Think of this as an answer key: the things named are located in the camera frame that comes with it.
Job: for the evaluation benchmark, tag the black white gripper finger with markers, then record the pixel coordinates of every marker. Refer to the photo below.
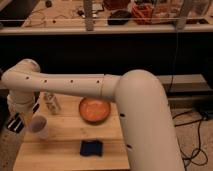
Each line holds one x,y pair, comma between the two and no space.
15,124
36,107

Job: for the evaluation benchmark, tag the orange round plate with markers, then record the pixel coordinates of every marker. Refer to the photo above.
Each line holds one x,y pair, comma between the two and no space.
93,110

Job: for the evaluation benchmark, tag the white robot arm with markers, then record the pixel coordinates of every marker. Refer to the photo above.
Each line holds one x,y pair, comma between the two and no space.
144,111

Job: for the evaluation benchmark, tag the black round object on bench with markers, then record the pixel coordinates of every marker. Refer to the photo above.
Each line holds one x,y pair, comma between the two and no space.
119,17

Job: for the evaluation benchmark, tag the metal vertical post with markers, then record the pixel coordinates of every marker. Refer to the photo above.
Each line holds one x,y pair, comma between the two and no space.
87,4

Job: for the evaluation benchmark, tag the white ceramic cup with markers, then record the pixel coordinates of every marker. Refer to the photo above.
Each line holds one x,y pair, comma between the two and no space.
39,126

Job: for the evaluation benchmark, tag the clear glass jar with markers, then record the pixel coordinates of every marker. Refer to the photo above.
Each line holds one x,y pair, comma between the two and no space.
52,103

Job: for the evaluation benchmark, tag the grey metal post right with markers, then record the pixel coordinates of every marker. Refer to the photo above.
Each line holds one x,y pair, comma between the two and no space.
183,14

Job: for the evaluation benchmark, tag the orange red tool on bench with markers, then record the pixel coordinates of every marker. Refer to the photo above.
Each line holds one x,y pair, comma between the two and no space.
142,14

